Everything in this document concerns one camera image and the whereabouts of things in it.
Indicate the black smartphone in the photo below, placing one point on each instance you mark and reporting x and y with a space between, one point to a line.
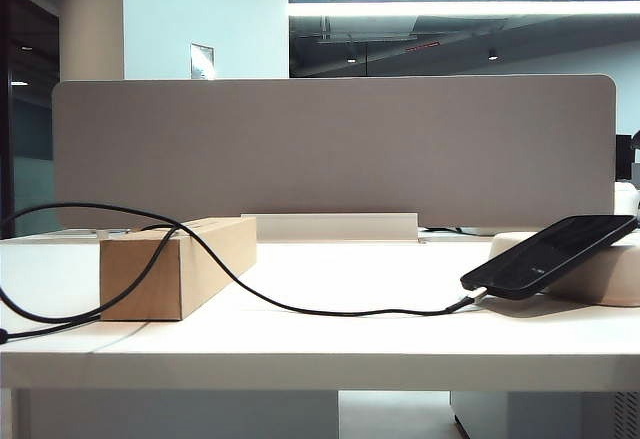
540 259

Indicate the grey desk divider panel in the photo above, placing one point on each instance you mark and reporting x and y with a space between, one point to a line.
325 149

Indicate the brown cardboard box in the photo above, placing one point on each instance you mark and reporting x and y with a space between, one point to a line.
117 264

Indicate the long ceiling light strip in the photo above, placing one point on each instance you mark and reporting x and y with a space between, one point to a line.
450 8

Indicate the beige pulp tray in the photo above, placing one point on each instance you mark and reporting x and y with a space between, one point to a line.
600 284

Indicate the black monitor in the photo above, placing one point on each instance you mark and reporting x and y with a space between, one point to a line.
623 156

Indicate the framed wall notice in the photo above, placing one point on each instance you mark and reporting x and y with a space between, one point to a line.
202 61

